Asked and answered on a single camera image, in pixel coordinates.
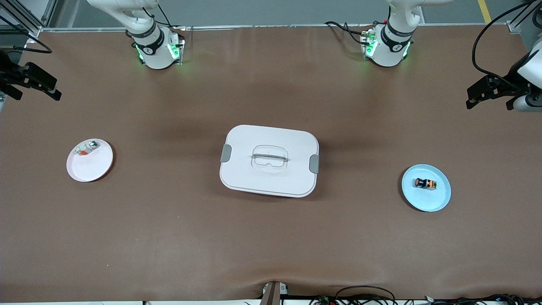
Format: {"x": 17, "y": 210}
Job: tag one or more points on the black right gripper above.
{"x": 9, "y": 76}

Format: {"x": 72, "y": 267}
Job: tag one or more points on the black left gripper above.
{"x": 505, "y": 87}

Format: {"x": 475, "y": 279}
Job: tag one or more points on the orange black push-button switch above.
{"x": 430, "y": 184}

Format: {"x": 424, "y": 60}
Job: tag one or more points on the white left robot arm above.
{"x": 387, "y": 46}

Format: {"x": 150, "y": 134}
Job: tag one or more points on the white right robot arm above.
{"x": 152, "y": 46}

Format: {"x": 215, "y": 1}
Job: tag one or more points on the small grey orange connector part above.
{"x": 87, "y": 147}

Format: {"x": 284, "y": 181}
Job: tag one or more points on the pale pink plate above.
{"x": 91, "y": 169}

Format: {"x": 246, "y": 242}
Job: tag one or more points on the light blue plate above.
{"x": 423, "y": 199}

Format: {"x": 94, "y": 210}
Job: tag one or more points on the white lidded box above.
{"x": 271, "y": 178}

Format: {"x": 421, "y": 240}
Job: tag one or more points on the brown table mat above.
{"x": 271, "y": 237}

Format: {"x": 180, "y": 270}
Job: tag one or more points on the aluminium frame profile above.
{"x": 514, "y": 26}
{"x": 36, "y": 30}

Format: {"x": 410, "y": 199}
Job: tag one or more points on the aluminium table edge rail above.
{"x": 271, "y": 26}

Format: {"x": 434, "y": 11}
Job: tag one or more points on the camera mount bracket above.
{"x": 271, "y": 294}

